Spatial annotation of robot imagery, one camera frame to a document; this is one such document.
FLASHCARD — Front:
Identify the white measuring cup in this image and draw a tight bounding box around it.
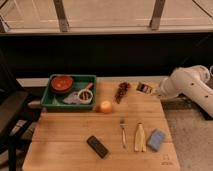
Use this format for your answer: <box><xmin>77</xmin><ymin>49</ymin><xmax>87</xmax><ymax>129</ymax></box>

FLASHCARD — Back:
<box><xmin>77</xmin><ymin>83</ymin><xmax>93</xmax><ymax>104</ymax></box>

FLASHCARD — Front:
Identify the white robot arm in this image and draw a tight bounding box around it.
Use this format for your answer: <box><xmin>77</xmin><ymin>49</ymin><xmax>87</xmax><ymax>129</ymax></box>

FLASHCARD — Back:
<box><xmin>155</xmin><ymin>65</ymin><xmax>213</xmax><ymax>118</ymax></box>

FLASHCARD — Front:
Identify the black chair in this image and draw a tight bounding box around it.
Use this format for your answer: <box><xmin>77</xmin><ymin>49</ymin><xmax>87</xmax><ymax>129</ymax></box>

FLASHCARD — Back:
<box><xmin>0</xmin><ymin>50</ymin><xmax>41</xmax><ymax>171</ymax></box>

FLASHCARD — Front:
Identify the silver fork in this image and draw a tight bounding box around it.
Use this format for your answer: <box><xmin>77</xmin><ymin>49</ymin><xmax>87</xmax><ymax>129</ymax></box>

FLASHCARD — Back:
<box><xmin>120</xmin><ymin>118</ymin><xmax>127</xmax><ymax>149</ymax></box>

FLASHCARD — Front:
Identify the black remote control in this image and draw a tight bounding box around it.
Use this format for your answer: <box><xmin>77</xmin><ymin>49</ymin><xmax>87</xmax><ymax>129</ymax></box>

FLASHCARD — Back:
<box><xmin>87</xmin><ymin>136</ymin><xmax>109</xmax><ymax>158</ymax></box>

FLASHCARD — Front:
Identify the orange round fruit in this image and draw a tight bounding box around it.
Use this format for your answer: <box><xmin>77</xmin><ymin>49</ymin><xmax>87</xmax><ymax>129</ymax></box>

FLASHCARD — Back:
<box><xmin>100</xmin><ymin>101</ymin><xmax>112</xmax><ymax>114</ymax></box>

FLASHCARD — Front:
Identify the blue sponge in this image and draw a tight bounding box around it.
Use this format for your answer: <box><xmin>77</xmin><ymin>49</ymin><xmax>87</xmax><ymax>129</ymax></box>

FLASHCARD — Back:
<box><xmin>147</xmin><ymin>129</ymin><xmax>165</xmax><ymax>151</ymax></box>

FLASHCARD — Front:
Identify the red bowl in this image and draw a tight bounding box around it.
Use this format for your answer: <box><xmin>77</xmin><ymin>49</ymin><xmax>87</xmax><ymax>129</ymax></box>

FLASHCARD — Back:
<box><xmin>50</xmin><ymin>75</ymin><xmax>73</xmax><ymax>94</ymax></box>

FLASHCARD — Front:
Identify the wooden table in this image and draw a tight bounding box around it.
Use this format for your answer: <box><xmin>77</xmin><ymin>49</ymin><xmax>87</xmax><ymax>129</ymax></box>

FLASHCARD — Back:
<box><xmin>22</xmin><ymin>82</ymin><xmax>180</xmax><ymax>171</ymax></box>

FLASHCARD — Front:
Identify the bunch of dark grapes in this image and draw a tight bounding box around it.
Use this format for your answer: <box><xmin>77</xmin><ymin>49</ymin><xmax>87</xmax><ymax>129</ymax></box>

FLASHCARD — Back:
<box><xmin>115</xmin><ymin>82</ymin><xmax>131</xmax><ymax>103</ymax></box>

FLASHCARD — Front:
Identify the grey crumpled cloth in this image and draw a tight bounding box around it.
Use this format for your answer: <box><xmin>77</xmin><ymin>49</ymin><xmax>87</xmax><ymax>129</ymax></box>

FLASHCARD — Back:
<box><xmin>63</xmin><ymin>92</ymin><xmax>80</xmax><ymax>104</ymax></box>

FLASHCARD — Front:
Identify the green plastic tray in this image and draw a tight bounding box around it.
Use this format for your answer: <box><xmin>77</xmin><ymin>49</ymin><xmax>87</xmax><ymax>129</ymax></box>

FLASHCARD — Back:
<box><xmin>41</xmin><ymin>74</ymin><xmax>96</xmax><ymax>111</ymax></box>

